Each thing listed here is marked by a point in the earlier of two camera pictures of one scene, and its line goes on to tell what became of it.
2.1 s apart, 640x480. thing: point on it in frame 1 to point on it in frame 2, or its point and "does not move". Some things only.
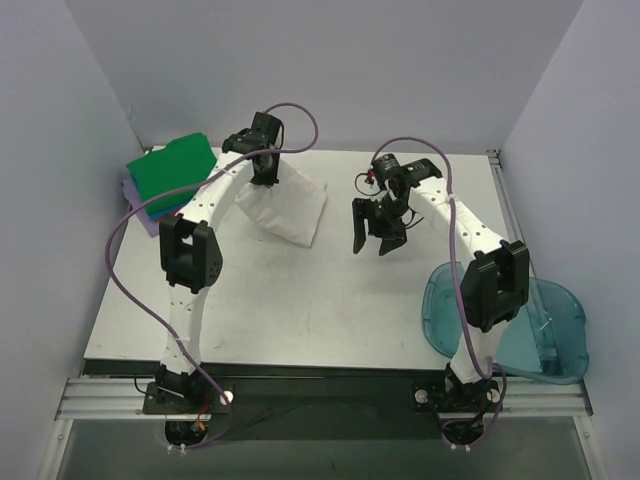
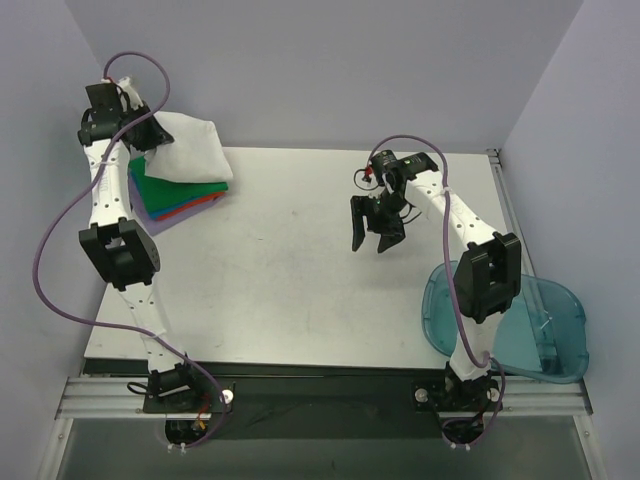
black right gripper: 377,221 does not move
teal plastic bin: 545,341 does not move
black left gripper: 265,172 to 148,132
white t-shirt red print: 290,209 to 196,154
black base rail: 306,400 does not move
